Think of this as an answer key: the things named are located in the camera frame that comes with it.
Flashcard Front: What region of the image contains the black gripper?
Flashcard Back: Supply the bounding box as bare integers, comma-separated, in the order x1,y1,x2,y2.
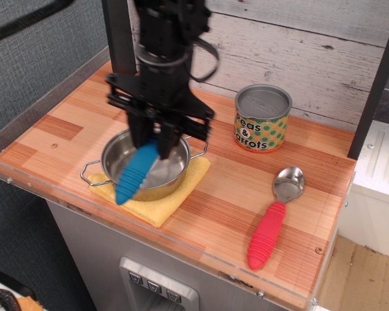
107,54,214,160

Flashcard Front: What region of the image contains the blue handled fork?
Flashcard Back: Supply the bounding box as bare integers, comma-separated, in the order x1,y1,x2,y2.
115,131,159,205

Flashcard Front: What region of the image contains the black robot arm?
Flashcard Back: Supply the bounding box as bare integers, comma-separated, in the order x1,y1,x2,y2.
107,1,218,159

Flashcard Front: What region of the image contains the stainless steel pot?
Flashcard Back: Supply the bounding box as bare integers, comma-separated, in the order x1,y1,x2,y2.
80,129,208,201

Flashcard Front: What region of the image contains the yellow folded cloth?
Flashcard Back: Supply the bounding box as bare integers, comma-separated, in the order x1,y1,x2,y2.
88,157,211,228

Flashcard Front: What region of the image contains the peas and carrots can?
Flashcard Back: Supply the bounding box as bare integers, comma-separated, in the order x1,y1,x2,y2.
233,84,292,154

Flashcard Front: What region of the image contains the grey toy cabinet front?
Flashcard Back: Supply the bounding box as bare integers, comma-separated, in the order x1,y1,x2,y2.
49,201,317,310

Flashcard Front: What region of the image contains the silver button panel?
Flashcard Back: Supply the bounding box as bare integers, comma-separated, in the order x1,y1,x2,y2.
119,257,200,310

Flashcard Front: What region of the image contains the orange object bottom left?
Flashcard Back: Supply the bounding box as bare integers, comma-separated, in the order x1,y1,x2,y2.
17,296,45,311

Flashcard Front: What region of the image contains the white toy sink unit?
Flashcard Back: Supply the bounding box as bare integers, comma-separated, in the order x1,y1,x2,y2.
338,121,389,256

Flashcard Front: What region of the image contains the black vertical post left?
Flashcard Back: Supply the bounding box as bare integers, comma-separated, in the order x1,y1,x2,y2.
101,0,137,75

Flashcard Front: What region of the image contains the black vertical post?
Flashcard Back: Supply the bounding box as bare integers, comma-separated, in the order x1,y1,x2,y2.
348,38,389,160
101,0,137,75

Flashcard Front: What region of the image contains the red handled spoon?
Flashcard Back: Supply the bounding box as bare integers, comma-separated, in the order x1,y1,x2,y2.
247,167,305,270

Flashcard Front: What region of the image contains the black braided cable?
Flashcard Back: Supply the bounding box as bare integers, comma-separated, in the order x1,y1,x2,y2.
0,0,75,45

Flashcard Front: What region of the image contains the black vertical post right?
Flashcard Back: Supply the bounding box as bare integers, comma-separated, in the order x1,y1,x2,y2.
348,38,389,160

